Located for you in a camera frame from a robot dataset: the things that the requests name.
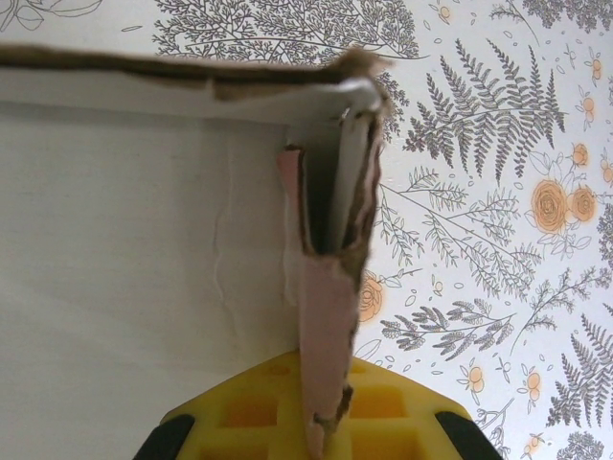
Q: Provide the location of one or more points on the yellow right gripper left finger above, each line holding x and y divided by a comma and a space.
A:
249, 421

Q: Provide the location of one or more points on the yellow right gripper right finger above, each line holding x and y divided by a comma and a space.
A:
397, 421

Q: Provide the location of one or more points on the pink paper box white inside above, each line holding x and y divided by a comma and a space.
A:
120, 239

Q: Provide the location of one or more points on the floral table mat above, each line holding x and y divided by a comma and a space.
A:
479, 287

